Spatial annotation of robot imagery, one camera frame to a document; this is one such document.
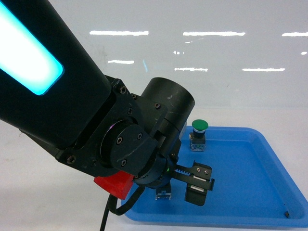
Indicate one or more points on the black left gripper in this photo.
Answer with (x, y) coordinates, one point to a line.
(197, 177)

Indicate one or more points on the red mushroom push button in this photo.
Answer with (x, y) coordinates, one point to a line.
(164, 192)

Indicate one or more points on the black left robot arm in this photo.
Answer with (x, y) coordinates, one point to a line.
(54, 93)

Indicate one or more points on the green mushroom push button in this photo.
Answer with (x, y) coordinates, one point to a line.
(197, 136)

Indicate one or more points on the blue plastic tray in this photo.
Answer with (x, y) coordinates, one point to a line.
(252, 188)

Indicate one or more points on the white board panel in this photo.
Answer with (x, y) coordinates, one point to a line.
(229, 54)

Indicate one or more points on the red wrist camera mount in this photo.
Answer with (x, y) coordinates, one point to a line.
(118, 184)

